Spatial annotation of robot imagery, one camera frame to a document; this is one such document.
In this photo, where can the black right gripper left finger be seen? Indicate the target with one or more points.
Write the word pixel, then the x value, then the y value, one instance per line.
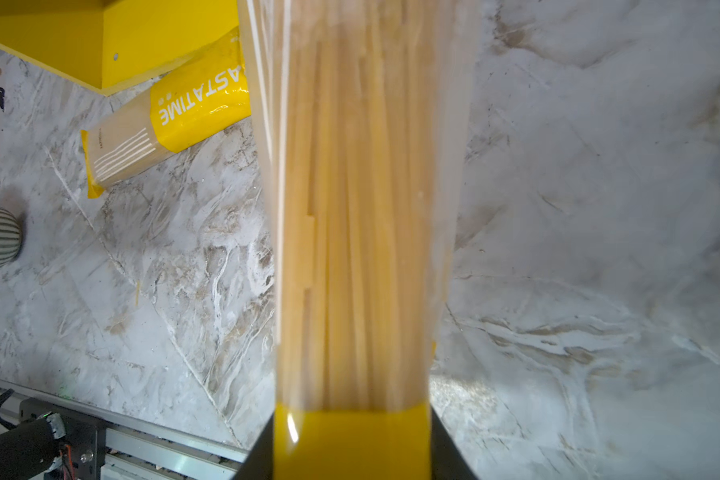
pixel 259 463

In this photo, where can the yellow shelf unit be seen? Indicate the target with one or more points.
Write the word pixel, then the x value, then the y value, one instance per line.
pixel 108 46

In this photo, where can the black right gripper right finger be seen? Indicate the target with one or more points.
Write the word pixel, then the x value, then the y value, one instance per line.
pixel 447 462

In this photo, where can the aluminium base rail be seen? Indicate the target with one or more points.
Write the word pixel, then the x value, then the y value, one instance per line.
pixel 136 449

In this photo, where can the yellow Pastatime spaghetti bag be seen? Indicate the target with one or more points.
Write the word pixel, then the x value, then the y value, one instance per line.
pixel 360 111

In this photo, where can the yellow spaghetti bag crosswise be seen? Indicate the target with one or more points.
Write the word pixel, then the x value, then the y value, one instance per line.
pixel 190 104

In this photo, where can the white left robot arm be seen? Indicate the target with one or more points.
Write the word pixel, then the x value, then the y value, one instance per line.
pixel 31 448

